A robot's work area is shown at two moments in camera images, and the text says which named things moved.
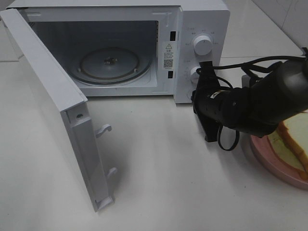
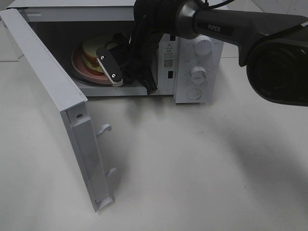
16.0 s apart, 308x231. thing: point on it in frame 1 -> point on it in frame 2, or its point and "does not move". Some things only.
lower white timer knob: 195,76 does not move
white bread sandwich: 290,138 -> 90,47
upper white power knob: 202,45 does not move
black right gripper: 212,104 -> 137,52
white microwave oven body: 132,48 does not move
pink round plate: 268,158 -> 87,72
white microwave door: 70,101 does not move
